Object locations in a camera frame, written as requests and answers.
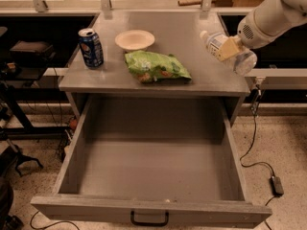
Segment black floor cable left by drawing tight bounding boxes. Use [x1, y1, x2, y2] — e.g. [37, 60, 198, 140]
[29, 210, 81, 230]

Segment blue pepsi soda can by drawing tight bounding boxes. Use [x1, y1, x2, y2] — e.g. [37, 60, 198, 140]
[78, 28, 104, 68]

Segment green chip bag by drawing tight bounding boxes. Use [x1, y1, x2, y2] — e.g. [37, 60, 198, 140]
[125, 51, 192, 83]

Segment grey cabinet counter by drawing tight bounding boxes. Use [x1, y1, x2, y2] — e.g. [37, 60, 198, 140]
[59, 11, 249, 121]

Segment black stand left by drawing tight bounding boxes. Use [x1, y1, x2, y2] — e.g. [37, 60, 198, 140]
[0, 80, 70, 177]

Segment black drawer handle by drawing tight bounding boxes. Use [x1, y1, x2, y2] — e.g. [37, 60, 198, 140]
[130, 211, 169, 227]

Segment black box on shelf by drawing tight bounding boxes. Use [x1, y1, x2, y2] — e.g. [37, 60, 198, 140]
[10, 40, 54, 60]

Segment grey open drawer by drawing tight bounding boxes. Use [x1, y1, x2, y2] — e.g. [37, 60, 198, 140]
[32, 96, 272, 228]

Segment white paper bowl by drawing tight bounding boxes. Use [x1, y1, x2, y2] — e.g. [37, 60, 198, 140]
[115, 30, 155, 52]

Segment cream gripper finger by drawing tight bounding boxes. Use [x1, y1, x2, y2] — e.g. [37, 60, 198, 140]
[217, 35, 243, 61]

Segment clear plastic bottle blue label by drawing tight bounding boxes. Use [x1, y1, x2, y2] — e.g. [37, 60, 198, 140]
[200, 31, 257, 76]

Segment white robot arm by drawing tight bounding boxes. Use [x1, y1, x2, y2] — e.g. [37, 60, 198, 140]
[217, 0, 307, 61]

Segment black power adapter cable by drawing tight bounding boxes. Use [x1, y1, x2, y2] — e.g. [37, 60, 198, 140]
[239, 112, 285, 230]

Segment wooden stick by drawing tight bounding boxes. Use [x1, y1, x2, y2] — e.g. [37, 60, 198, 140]
[177, 0, 202, 7]

